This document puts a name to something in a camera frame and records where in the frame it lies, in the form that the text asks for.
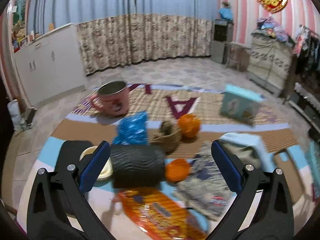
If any grey patterned snack packet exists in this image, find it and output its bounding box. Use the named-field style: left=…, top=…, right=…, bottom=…
left=174, top=141, right=233, bottom=220

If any orange plastic bowl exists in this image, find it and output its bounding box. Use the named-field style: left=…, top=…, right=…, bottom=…
left=165, top=159, right=190, bottom=183

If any orange snack wrapper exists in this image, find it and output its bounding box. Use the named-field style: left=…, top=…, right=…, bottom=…
left=118, top=187, right=206, bottom=239

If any blue plastic bag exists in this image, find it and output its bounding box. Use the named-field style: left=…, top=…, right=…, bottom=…
left=112, top=111, right=149, bottom=145

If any brown phone case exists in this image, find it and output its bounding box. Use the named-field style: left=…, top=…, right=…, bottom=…
left=273, top=148, right=305, bottom=204

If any black ribbed roll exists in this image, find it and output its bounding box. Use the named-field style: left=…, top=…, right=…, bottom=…
left=110, top=145, right=165, bottom=189

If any colourful cartoon blanket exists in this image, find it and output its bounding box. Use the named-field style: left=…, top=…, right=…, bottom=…
left=17, top=84, right=314, bottom=239

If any teal cardboard box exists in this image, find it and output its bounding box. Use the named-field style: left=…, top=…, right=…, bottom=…
left=220, top=84, right=263, bottom=125

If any orange peel piece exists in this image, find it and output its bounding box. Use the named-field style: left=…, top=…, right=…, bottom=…
left=178, top=114, right=201, bottom=138

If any crumpled brown paper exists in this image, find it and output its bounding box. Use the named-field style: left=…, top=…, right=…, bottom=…
left=150, top=120, right=182, bottom=154

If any pink metal mug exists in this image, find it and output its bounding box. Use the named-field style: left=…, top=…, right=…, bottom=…
left=89, top=81, right=129, bottom=116

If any white cabinet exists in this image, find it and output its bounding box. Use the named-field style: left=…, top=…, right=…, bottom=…
left=14, top=23, right=86, bottom=107

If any covered beige dresser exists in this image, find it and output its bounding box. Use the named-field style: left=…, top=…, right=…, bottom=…
left=247, top=29, right=295, bottom=98

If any small wooden stool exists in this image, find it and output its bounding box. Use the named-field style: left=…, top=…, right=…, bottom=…
left=225, top=41, right=252, bottom=72

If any clothes rack with garments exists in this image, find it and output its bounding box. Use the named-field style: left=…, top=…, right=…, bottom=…
left=293, top=25, right=319, bottom=94

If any floral beige curtain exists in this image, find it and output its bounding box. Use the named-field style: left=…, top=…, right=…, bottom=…
left=76, top=14, right=213, bottom=75

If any dark water dispenser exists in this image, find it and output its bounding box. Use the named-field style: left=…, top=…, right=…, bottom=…
left=210, top=19, right=234, bottom=64

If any pile of folded clothes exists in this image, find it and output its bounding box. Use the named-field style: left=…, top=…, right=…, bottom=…
left=257, top=16, right=289, bottom=42

